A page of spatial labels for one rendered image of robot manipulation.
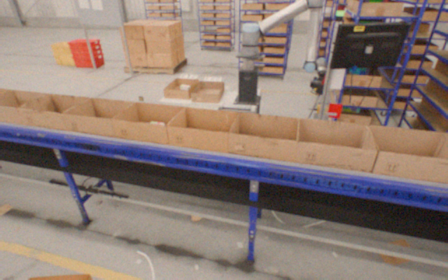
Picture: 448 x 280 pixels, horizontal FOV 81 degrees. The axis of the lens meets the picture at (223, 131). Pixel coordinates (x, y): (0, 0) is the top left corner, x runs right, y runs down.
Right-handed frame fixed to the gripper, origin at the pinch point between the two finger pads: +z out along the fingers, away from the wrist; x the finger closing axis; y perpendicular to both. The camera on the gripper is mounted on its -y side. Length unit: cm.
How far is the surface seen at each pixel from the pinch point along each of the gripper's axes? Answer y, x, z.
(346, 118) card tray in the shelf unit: 40, -30, 3
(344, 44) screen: -61, -2, 12
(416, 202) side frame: -49, -34, 113
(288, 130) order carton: -42, 30, 72
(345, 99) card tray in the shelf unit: 22.9, -25.3, -6.7
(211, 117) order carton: -43, 83, 67
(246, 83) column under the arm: 1, 70, -3
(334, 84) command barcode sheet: -23.1, -4.8, 14.7
